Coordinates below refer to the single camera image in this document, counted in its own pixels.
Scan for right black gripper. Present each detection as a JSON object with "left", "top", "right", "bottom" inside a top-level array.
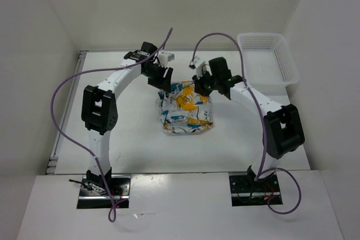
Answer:
[{"left": 193, "top": 69, "right": 220, "bottom": 97}]

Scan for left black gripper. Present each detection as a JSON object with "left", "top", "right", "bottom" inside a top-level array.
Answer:
[{"left": 142, "top": 64, "right": 173, "bottom": 93}]

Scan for patterned white teal yellow shorts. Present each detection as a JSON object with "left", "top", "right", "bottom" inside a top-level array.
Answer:
[{"left": 157, "top": 80, "right": 214, "bottom": 134}]

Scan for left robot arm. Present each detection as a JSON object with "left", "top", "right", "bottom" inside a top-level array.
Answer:
[{"left": 81, "top": 42, "right": 175, "bottom": 195}]

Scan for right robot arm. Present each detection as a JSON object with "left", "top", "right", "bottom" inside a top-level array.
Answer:
[{"left": 189, "top": 57, "right": 305, "bottom": 191}]

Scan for white plastic basket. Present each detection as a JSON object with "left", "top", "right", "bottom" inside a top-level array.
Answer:
[{"left": 237, "top": 33, "right": 300, "bottom": 87}]

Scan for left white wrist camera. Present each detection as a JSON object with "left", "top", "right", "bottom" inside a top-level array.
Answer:
[{"left": 157, "top": 51, "right": 175, "bottom": 67}]

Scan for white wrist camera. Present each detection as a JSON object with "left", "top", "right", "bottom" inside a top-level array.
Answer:
[
  {"left": 189, "top": 56, "right": 208, "bottom": 79},
  {"left": 157, "top": 51, "right": 175, "bottom": 67}
]

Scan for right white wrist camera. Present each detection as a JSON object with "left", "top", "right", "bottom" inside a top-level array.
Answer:
[{"left": 189, "top": 56, "right": 208, "bottom": 79}]

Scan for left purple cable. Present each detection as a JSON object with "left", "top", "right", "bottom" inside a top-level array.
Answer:
[{"left": 50, "top": 28, "right": 173, "bottom": 223}]

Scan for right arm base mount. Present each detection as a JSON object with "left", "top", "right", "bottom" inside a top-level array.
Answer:
[{"left": 229, "top": 172, "right": 283, "bottom": 207}]

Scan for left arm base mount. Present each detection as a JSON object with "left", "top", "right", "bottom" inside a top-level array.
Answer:
[{"left": 75, "top": 174, "right": 131, "bottom": 209}]

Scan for aluminium table edge rail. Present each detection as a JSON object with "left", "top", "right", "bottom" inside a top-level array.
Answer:
[{"left": 45, "top": 51, "right": 88, "bottom": 175}]

